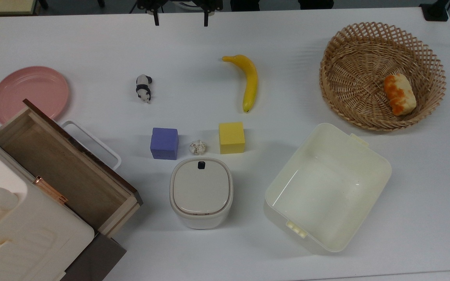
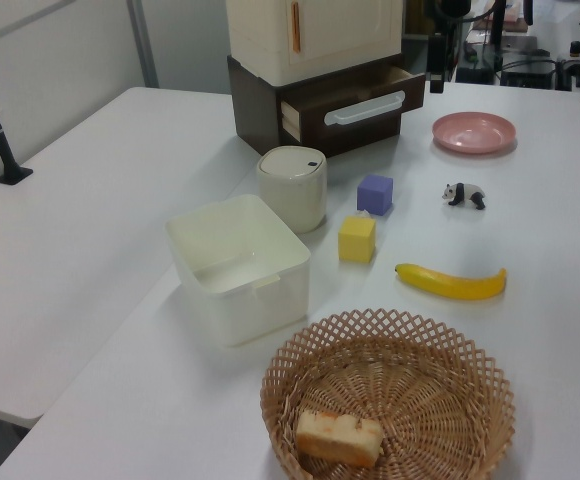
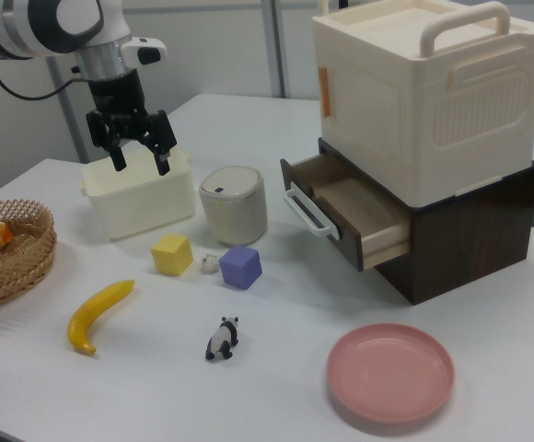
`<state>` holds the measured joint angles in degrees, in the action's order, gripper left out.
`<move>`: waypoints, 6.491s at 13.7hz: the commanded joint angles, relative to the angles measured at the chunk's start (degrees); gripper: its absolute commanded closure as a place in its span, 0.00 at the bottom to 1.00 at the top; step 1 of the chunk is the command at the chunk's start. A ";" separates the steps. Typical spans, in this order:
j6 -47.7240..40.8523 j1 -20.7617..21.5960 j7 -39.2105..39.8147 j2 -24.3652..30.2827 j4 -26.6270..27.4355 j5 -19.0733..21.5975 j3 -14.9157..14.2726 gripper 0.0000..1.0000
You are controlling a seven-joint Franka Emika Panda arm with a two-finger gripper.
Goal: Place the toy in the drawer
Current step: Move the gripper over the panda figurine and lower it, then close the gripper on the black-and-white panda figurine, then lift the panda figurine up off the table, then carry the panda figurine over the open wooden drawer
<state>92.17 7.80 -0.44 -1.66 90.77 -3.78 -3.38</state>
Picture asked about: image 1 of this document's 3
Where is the yellow foam cube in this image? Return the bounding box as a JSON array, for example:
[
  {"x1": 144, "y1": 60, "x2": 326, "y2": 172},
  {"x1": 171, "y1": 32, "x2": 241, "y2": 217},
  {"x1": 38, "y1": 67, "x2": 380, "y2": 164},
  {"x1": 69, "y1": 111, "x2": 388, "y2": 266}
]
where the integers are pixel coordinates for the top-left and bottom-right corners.
[{"x1": 219, "y1": 122, "x2": 246, "y2": 155}]

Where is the copper cabinet door handle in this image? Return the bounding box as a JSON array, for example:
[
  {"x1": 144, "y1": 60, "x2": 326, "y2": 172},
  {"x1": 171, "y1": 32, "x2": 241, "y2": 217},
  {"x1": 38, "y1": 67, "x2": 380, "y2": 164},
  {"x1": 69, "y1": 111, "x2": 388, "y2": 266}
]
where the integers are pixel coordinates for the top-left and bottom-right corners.
[{"x1": 32, "y1": 176, "x2": 69, "y2": 205}]

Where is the open wooden drawer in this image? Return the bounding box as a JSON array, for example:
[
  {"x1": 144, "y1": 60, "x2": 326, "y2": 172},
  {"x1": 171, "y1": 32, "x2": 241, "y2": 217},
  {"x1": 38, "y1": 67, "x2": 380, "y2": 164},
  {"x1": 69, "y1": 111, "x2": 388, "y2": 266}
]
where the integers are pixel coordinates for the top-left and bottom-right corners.
[{"x1": 0, "y1": 99, "x2": 144, "y2": 238}]

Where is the woven wicker basket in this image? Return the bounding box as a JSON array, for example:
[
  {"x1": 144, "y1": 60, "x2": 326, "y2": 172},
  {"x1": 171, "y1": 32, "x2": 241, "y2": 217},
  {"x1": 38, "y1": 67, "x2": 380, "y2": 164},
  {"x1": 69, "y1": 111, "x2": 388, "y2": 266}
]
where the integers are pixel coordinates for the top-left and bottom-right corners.
[{"x1": 319, "y1": 22, "x2": 446, "y2": 132}]

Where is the cream plastic storage bin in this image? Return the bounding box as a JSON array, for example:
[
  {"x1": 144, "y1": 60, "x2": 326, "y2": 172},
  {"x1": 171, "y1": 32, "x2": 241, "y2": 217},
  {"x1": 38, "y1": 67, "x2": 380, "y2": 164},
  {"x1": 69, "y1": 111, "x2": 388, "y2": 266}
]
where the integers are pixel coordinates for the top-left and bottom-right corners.
[{"x1": 264, "y1": 123, "x2": 392, "y2": 254}]

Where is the black Franka gripper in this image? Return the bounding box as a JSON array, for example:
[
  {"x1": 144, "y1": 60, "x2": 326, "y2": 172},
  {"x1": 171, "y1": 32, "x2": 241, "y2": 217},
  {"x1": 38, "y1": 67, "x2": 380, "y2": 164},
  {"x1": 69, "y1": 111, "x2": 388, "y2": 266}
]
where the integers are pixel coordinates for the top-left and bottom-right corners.
[{"x1": 137, "y1": 0, "x2": 224, "y2": 27}]

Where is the dark brown drawer cabinet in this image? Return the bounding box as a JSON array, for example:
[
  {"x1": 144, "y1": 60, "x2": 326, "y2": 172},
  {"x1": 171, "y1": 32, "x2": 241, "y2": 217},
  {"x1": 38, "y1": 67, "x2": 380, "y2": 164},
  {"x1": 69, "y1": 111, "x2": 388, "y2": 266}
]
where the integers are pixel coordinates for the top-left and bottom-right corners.
[{"x1": 59, "y1": 232, "x2": 127, "y2": 281}]

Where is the purple foam cube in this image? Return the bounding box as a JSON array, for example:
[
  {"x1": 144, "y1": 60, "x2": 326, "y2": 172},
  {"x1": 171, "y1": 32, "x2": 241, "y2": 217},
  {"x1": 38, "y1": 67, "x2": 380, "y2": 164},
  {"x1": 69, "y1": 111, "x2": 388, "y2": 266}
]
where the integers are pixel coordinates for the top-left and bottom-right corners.
[{"x1": 150, "y1": 127, "x2": 179, "y2": 160}]

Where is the black table clamp mount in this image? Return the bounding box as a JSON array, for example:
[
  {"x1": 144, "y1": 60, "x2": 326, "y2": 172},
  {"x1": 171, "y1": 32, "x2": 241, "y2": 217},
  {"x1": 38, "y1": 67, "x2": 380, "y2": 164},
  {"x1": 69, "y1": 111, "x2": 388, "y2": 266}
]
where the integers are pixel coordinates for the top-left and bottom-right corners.
[{"x1": 419, "y1": 0, "x2": 450, "y2": 22}]

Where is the pink round plate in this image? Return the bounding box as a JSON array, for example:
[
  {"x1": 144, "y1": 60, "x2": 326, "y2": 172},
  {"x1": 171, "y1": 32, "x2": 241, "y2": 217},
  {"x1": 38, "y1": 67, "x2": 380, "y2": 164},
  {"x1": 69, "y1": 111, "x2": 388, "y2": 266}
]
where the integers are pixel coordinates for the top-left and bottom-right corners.
[{"x1": 0, "y1": 66, "x2": 70, "y2": 124}]

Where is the toy bread piece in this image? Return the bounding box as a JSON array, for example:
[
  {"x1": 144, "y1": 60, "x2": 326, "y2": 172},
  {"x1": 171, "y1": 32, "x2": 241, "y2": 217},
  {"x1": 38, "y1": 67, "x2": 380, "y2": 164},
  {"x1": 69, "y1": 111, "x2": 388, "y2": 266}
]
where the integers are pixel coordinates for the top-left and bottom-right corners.
[{"x1": 383, "y1": 74, "x2": 417, "y2": 116}]

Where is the white drawer handle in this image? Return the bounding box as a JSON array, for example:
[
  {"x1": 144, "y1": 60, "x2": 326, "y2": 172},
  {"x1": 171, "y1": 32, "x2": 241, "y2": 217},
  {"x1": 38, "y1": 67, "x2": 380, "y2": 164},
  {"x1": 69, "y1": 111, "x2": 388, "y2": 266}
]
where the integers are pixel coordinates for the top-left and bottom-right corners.
[{"x1": 59, "y1": 120, "x2": 122, "y2": 171}]

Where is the yellow toy banana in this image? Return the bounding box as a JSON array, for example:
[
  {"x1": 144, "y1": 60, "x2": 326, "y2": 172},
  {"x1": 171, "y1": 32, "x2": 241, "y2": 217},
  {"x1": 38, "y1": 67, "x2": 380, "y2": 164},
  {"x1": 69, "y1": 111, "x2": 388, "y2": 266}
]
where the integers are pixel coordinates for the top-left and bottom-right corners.
[{"x1": 221, "y1": 55, "x2": 259, "y2": 113}]

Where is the beige lidded trash can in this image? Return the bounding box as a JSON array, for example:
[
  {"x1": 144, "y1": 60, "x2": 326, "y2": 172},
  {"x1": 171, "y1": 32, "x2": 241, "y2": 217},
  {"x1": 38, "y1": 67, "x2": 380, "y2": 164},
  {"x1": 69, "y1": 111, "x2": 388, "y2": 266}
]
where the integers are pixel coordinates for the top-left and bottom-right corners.
[{"x1": 169, "y1": 157, "x2": 234, "y2": 230}]

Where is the small panda toy figure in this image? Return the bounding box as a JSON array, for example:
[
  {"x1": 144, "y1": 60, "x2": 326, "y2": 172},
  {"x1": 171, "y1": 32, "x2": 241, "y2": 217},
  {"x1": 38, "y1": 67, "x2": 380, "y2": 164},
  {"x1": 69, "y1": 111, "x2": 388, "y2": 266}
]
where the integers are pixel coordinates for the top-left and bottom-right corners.
[{"x1": 136, "y1": 74, "x2": 153, "y2": 104}]

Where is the cream plastic cabinet box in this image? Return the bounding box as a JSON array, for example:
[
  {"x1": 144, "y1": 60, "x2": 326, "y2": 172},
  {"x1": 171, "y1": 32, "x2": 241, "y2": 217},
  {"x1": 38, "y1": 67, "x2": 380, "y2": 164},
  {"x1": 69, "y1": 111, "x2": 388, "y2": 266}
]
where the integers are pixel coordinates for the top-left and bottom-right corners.
[{"x1": 0, "y1": 125, "x2": 95, "y2": 281}]

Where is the crumpled white paper ball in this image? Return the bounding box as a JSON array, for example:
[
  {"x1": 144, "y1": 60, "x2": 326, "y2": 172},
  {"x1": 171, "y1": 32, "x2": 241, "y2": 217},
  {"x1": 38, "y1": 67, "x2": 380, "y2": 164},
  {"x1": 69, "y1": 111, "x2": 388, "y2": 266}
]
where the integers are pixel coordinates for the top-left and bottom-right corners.
[{"x1": 189, "y1": 140, "x2": 207, "y2": 155}]

